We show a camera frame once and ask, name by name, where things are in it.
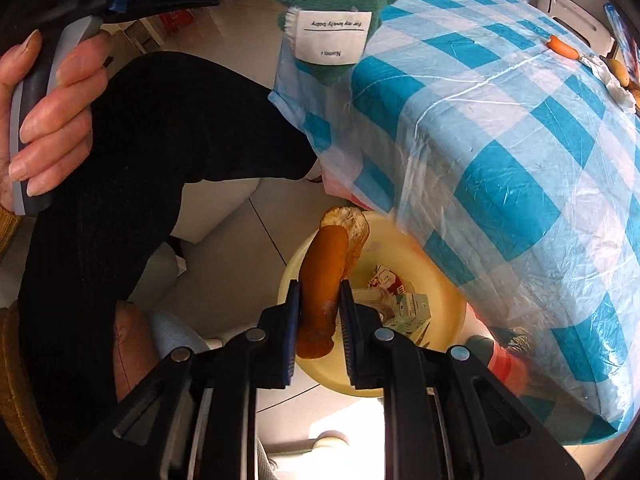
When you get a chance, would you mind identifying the pale blue cloth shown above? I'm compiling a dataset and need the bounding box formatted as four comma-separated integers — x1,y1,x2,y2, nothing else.
150,310,211,361

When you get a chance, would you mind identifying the red packet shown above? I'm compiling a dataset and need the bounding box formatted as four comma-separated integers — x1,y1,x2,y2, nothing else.
159,10,197,43

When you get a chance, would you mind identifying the person's black trouser leg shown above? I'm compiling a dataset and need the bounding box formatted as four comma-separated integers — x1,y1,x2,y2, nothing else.
17,52,321,461

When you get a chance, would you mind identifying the white plastic stool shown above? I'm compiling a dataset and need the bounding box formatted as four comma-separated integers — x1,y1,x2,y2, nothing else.
535,0,608,36

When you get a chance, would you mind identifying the crushed green white milk carton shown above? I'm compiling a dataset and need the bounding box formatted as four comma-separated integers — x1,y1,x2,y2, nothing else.
390,292,432,333

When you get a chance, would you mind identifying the red plastic object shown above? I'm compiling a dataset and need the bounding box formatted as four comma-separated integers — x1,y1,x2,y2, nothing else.
490,345,531,396

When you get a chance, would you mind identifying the curled orange peel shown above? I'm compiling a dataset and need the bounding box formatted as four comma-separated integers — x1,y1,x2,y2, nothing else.
546,36,581,58

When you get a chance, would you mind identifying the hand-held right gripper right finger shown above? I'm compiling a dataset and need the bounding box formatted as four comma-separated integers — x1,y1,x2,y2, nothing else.
339,280,586,480

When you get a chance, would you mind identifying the yellow plastic basin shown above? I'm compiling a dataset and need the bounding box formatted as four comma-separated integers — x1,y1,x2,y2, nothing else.
277,210,468,400

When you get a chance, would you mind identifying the red white carton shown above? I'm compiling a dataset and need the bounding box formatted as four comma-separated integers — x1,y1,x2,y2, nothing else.
372,265,408,296

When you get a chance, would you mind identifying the brown leather cushion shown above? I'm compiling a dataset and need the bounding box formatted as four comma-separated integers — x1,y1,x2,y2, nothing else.
115,305,161,401

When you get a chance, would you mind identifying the golden brown bread roll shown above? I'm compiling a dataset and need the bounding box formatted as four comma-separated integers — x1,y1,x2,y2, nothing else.
297,206,371,360

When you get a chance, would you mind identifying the blue white checkered tablecloth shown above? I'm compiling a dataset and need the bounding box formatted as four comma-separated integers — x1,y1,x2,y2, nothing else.
267,0,640,446

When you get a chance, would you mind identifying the colourful hanging cloth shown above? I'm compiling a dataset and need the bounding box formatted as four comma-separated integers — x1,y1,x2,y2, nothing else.
602,2,636,61

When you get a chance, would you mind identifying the white tissue sheet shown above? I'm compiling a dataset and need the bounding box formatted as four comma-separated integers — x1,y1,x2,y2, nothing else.
580,52,636,108

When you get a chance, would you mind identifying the person's left hand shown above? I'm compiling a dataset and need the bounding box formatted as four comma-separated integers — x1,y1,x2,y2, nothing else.
0,29,112,211

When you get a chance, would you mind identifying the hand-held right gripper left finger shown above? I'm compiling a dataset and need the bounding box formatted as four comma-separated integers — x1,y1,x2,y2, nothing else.
57,280,303,480

